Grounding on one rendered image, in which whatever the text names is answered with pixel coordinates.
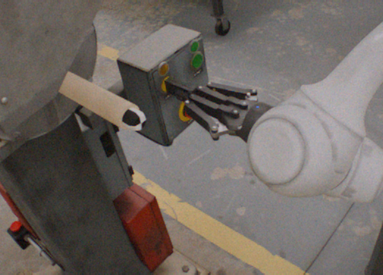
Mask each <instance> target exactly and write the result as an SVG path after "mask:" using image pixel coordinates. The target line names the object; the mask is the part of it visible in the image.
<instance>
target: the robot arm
mask: <svg viewBox="0 0 383 275"><path fill-rule="evenodd" d="M164 82H165V88H166V91H167V93H170V94H171V95H173V96H176V98H177V99H178V100H180V101H183V102H184V105H185V112H186V114H187V115H189V116H190V117H191V118H192V119H193V120H194V121H195V122H196V123H198V124H199V125H200V126H202V127H203V128H204V129H205V130H207V131H208V132H209V133H210V134H211V136H212V139H213V140H219V135H224V134H226V133H228V134H229V135H233V136H238V137H240V138H242V139H243V140H244V141H245V142H246V156H247V160H248V164H249V166H250V168H251V170H252V172H253V174H254V175H255V176H256V177H257V178H258V179H260V180H261V181H262V182H263V183H264V184H265V185H266V186H267V187H268V188H269V189H271V190H272V191H273V192H274V193H277V194H279V195H283V196H288V197H292V198H297V197H298V198H309V197H313V196H319V195H322V194H326V195H327V196H331V197H332V198H333V197H339V198H340V199H342V200H344V199H345V200H346V201H352V202H355V201H356V202H360V203H371V202H373V200H375V199H376V198H377V196H378V195H379V194H380V193H381V192H382V190H383V149H382V148H380V146H378V145H377V144H376V143H374V141H372V140H371V139H369V138H367V137H365V136H366V132H365V120H364V116H365V111H366V110H367V106H368V105H369V102H370V100H371V99H372V97H373V95H374V93H375V92H376V91H377V89H378V88H379V86H380V85H381V84H382V82H383V22H381V24H380V25H378V26H377V27H376V28H375V29H374V30H373V31H371V33H370V34H369V35H367V36H366V37H364V38H363V40H362V41H360V43H358V45H356V46H355V48H354V49H352V51H351V52H350V53H349V54H348V55H347V57H345V58H344V60H342V61H341V63H340V64H339V65H338V66H337V67H336V68H335V69H334V70H333V71H332V72H331V73H330V75H328V76H327V77H326V78H325V79H324V80H323V81H319V82H317V83H315V84H313V85H302V86H301V87H300V89H299V90H297V91H296V92H295V93H294V94H293V95H292V96H291V97H289V98H288V99H286V100H285V101H283V102H282V103H281V104H279V105H277V106H276V107H273V106H271V105H269V104H266V103H265V102H258V98H257V89H243V88H239V87H233V86H229V85H222V84H218V83H214V82H208V83H207V85H206V86H204V87H203V86H196V85H193V84H191V83H189V82H187V83H184V82H182V81H180V80H178V79H175V78H173V77H168V78H167V79H165V80H164ZM213 89H215V91H214V90H213ZM210 116H211V117H213V118H216V119H218V122H219V123H221V124H223V126H221V125H220V124H219V123H218V122H217V123H216V122H215V121H214V120H213V119H212V118H211V117H210Z"/></svg>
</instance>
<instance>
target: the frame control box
mask: <svg viewBox="0 0 383 275"><path fill-rule="evenodd" d="M192 40H197V41H198V42H199V48H198V51H197V52H195V53H190V52H189V47H188V46H189V44H190V42H191V41H192ZM197 54H201V55H202V57H203V62H202V64H201V65H200V66H199V67H198V68H194V67H193V64H192V62H193V58H194V57H195V56H196V55H197ZM116 61H117V63H118V64H117V65H118V70H119V71H120V74H121V81H122V82H123V85H124V89H125V92H126V97H127V100H128V101H129V102H131V103H133V104H135V105H136V106H137V107H138V108H139V111H141V112H143V113H144V115H145V117H146V125H145V126H144V127H143V128H142V129H141V130H138V131H134V132H137V133H139V134H141V135H142V136H144V137H146V138H148V139H149V140H151V141H153V142H155V143H158V144H160V145H162V146H171V145H172V142H173V139H174V138H176V137H177V136H178V135H179V134H180V133H181V132H183V131H185V130H186V128H188V127H189V126H190V125H191V124H192V123H193V122H194V120H193V119H189V118H187V117H186V116H185V105H184V102H183V101H180V100H178V99H177V98H176V96H173V95H171V94H170V93H167V92H165V91H163V90H162V82H163V80H164V79H165V78H167V77H173V78H175V79H178V80H180V81H182V82H184V83H187V82H189V83H191V84H193V85H196V86H203V87H204V86H206V85H207V83H208V82H209V76H208V71H207V62H206V57H205V52H204V44H203V38H202V34H201V33H200V32H197V31H193V30H191V29H185V28H183V27H180V26H177V25H175V24H167V25H166V26H164V27H163V28H161V29H159V30H158V31H156V32H155V33H154V34H152V35H149V36H148V37H147V38H146V39H145V40H143V41H141V42H140V43H138V44H137V45H136V46H134V47H133V48H131V49H130V50H128V51H126V52H125V53H123V54H122V55H121V56H120V57H119V58H117V60H116ZM163 62H166V63H167V64H168V65H169V69H168V72H167V74H166V75H165V76H159V75H158V73H157V69H158V67H159V65H160V64H161V63H163Z"/></svg>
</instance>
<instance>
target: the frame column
mask: <svg viewBox="0 0 383 275"><path fill-rule="evenodd" d="M0 182H1V183H2V184H3V186H4V189H5V190H6V191H7V192H8V194H9V195H10V197H11V198H12V200H13V201H14V202H15V204H16V206H17V207H18V209H19V210H20V211H21V213H22V214H23V215H24V217H25V219H26V220H27V221H28V222H29V224H30V226H31V227H32V228H33V229H34V231H35V232H36V234H37V236H38V237H39V238H40V239H41V240H42V242H43V244H44V245H45V247H47V249H48V250H49V252H50V253H51V254H52V256H53V257H54V258H55V259H56V260H58V261H59V262H60V263H61V265H62V267H63V268H64V269H65V271H64V270H63V269H61V270H62V274H61V275H153V274H154V272H153V273H151V272H150V270H149V269H148V268H147V267H146V265H145V264H144V263H143V261H142V260H141V258H140V257H139V255H138V254H137V252H136V250H135V248H134V246H133V244H132V242H131V239H130V238H129V236H128V233H127V231H126V230H125V227H124V225H123V223H122V221H121V219H120V216H119V214H118V213H117V210H116V208H115V205H114V204H113V202H112V199H111V198H110V195H109V193H108V191H107V189H106V187H105V185H104V182H103V180H102V178H101V174H100V173H99V170H98V168H97V166H96V163H95V162H94V160H93V157H92V155H91V152H90V149H89V147H88V145H87V143H86V140H85V138H84V134H83V133H82V130H81V128H80V126H79V122H78V121H77V119H76V116H75V114H74V111H73V112H72V114H71V115H70V116H69V117H68V118H67V119H66V120H65V122H63V123H61V124H60V125H59V126H58V127H56V129H53V130H51V131H50V132H49V133H47V134H44V135H41V136H40V137H37V138H34V139H31V140H30V141H27V143H25V144H24V145H23V146H22V147H20V148H19V149H18V150H17V151H15V153H13V154H11V155H10V156H9V157H8V158H7V159H6V160H4V161H3V162H1V164H0Z"/></svg>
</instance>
